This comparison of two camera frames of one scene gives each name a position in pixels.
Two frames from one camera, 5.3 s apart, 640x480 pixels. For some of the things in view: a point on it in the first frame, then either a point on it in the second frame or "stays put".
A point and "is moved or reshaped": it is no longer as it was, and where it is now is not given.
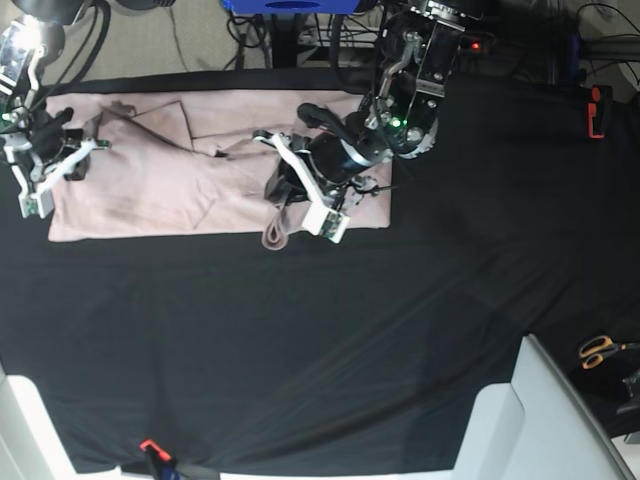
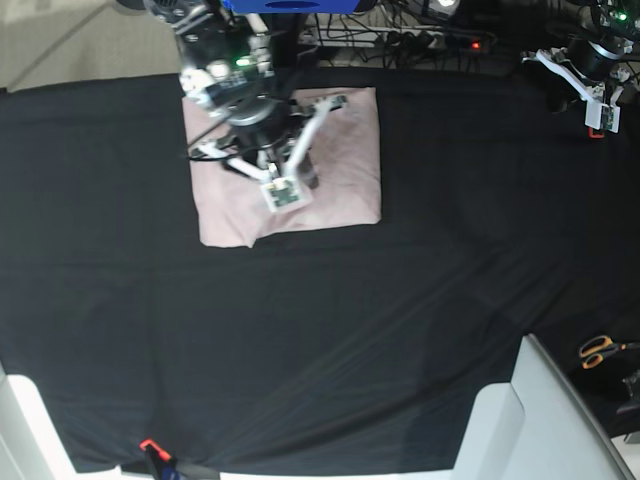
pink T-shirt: [186, 165] is moved or reshaped
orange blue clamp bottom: [163, 467] stays put
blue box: [286, 7] stays put
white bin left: [29, 448] stays put
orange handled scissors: [594, 350] stays put
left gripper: [49, 139] → [268, 119]
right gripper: [334, 160] → [594, 59]
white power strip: [319, 37] stays put
